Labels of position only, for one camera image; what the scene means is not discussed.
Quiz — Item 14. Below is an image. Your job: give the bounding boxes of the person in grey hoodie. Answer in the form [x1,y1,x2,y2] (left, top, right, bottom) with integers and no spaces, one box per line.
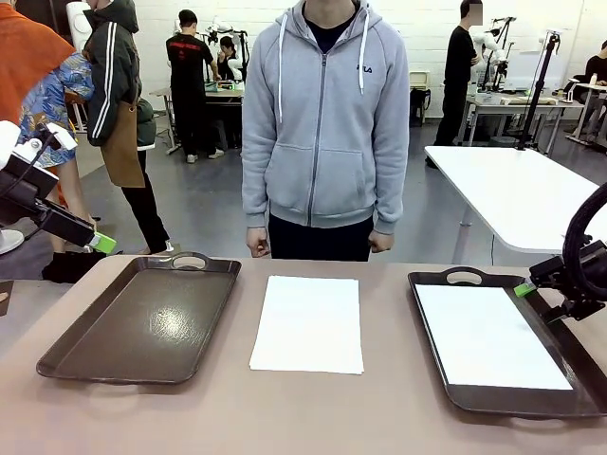
[240,0,412,263]

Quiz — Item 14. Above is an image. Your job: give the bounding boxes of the person in blue floral dress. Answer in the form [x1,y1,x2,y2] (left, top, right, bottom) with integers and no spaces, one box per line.
[18,51,101,252]

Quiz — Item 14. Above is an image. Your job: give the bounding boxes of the white A4 paper sheet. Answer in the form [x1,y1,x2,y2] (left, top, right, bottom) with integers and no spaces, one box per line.
[414,282,575,391]

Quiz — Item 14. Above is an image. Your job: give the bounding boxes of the seated person in black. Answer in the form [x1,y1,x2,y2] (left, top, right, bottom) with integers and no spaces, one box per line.
[582,40,607,143]

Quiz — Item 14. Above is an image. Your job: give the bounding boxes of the person in orange garment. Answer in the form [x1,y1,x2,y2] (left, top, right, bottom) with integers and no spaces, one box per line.
[0,0,77,148]

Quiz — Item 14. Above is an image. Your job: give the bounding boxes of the white rounded column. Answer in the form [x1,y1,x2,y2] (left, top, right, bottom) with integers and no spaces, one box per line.
[65,0,92,51]

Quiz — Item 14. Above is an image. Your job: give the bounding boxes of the person in striped dark jacket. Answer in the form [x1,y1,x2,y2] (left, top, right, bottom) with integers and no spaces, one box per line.
[83,0,175,257]

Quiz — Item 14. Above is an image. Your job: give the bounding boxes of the white table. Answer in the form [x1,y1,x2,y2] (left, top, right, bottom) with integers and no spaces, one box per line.
[423,144,607,266]

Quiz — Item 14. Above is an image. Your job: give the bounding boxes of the person's right forearm grey sleeve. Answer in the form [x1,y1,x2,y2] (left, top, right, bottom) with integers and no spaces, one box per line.
[240,135,279,231]

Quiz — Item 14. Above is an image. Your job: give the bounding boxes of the white board panel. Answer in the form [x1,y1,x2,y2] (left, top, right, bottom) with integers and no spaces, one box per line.
[503,49,565,92]

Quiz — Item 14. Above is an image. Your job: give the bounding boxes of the black corrugated cable hose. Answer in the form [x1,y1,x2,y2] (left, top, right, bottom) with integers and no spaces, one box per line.
[562,181,607,304]

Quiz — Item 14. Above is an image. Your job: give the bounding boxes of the brown plastic serving tray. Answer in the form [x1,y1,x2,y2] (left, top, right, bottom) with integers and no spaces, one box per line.
[36,250,242,386]
[407,265,607,419]

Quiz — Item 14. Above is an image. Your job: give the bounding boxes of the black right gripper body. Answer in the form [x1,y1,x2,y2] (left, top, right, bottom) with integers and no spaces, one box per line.
[563,239,607,317]

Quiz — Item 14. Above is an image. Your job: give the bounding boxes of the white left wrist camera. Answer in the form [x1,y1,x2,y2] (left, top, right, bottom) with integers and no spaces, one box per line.
[18,121,78,153]

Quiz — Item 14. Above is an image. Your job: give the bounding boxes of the person's left forearm grey sleeve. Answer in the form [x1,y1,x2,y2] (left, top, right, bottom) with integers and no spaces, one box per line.
[372,135,412,237]

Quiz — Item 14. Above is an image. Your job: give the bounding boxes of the white A4 paper stack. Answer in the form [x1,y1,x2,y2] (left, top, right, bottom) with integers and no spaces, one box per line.
[248,275,365,375]

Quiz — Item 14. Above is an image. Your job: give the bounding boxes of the brown board piece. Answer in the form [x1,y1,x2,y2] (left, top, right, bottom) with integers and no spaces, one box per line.
[0,279,15,319]

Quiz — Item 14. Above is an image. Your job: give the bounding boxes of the grey desk with green box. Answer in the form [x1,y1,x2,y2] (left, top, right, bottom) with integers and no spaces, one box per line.
[150,84,246,155]

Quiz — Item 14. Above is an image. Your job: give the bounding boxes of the grey desk with boxes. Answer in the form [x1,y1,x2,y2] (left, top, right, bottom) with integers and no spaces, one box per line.
[462,89,587,148]

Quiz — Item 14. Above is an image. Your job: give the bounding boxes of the person's left hand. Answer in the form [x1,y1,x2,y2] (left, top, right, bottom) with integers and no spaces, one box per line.
[368,230,396,255]

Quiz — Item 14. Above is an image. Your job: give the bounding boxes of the dark green puffer jacket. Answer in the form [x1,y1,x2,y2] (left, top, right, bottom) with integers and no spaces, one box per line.
[136,97,158,152]

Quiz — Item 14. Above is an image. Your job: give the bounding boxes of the man in black red-print t-shirt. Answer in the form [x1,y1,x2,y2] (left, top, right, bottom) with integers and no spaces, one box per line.
[165,9,227,165]

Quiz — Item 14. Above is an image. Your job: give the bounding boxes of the white round stand base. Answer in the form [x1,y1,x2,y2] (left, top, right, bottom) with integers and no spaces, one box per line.
[0,229,25,256]

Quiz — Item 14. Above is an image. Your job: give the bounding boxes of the person's right hand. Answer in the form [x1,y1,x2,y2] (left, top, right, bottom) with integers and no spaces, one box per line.
[245,226,272,260]

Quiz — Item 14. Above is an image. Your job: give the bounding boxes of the black bag on floor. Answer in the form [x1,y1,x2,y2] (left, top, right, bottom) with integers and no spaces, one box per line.
[41,249,108,285]

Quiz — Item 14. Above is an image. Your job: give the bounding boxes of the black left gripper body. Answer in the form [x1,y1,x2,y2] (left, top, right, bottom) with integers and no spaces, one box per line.
[0,154,61,224]

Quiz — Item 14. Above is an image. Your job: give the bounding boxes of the black tripod pole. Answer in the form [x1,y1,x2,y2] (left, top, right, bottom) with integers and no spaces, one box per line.
[515,28,563,152]

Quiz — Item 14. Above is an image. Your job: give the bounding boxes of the dark-haired person at desk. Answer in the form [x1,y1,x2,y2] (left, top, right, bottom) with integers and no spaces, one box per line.
[216,35,246,82]

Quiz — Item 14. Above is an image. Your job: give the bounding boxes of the man in black clothes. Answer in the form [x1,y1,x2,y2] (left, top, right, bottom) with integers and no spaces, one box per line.
[425,0,486,170]

